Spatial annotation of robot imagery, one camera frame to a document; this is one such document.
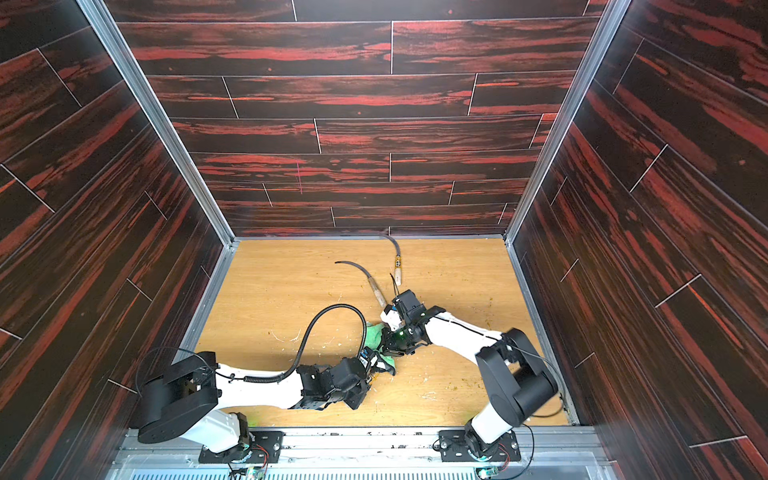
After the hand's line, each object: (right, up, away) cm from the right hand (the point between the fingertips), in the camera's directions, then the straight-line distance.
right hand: (382, 349), depth 87 cm
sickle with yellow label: (+6, +27, +24) cm, 37 cm away
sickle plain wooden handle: (-2, +16, +15) cm, 22 cm away
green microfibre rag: (-3, +4, -5) cm, 7 cm away
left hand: (-3, -11, -4) cm, 12 cm away
